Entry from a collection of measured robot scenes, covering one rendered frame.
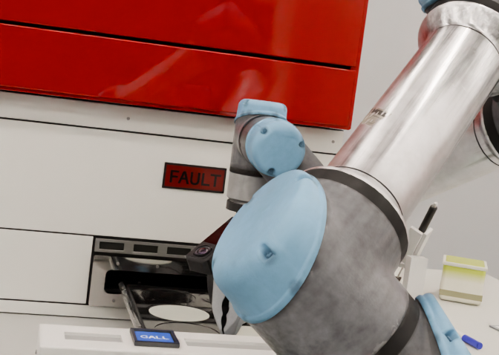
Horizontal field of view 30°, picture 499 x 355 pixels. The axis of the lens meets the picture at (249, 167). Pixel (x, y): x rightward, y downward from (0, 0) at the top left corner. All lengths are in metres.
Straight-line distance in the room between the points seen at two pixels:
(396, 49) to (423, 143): 2.60
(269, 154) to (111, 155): 0.54
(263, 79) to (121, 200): 0.34
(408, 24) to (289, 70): 1.77
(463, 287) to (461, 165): 0.52
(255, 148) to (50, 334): 0.35
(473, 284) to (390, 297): 0.89
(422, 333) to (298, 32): 1.03
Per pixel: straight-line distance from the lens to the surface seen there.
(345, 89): 1.75
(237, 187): 1.37
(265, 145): 1.24
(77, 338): 1.18
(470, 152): 1.13
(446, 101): 0.88
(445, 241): 3.59
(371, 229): 0.75
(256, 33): 1.70
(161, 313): 1.55
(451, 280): 1.63
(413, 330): 0.76
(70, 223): 1.73
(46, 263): 1.74
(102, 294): 1.75
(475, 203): 3.62
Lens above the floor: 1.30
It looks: 6 degrees down
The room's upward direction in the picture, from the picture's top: 7 degrees clockwise
